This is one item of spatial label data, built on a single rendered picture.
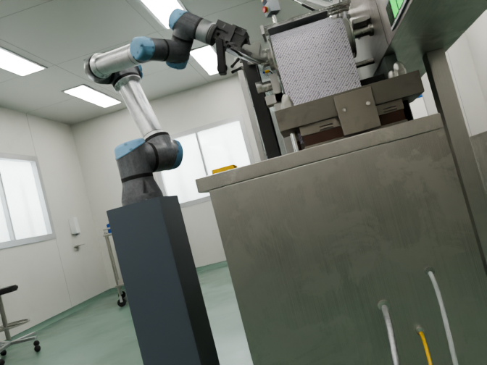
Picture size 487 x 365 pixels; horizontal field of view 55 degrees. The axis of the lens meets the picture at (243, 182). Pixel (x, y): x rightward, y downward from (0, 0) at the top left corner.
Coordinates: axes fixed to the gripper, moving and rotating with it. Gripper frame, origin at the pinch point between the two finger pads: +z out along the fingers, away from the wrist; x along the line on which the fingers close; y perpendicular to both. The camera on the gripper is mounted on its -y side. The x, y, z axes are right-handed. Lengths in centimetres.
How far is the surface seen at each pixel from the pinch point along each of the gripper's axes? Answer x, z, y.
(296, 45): -4.4, 8.6, 8.5
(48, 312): 382, -197, -309
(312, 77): -4.4, 17.8, 1.3
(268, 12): 55, -19, 33
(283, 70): -4.4, 8.4, -0.5
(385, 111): -23.1, 41.8, -3.4
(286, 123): -24.1, 18.8, -17.5
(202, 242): 552, -88, -180
